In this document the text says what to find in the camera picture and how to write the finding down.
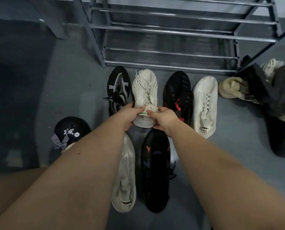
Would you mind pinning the person's right hand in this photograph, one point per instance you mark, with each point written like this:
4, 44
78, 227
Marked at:
165, 119

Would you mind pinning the person's left hand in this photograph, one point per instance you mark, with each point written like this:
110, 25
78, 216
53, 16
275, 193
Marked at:
125, 116

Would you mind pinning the black sneaker orange marks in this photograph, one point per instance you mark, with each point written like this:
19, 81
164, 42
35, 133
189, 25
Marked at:
283, 91
155, 170

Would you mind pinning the grey metal shoe rack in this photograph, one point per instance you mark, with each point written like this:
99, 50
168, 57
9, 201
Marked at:
85, 21

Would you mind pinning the person's right forearm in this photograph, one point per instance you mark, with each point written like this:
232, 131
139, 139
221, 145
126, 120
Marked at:
228, 184

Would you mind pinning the person's left forearm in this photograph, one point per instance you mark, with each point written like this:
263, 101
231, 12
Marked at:
61, 184

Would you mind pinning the person's left black clog slipper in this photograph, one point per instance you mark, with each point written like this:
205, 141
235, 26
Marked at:
70, 124

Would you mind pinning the person's left leg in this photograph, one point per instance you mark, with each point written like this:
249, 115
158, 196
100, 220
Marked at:
8, 189

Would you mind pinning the grey metal bench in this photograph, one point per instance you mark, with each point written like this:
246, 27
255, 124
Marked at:
51, 21

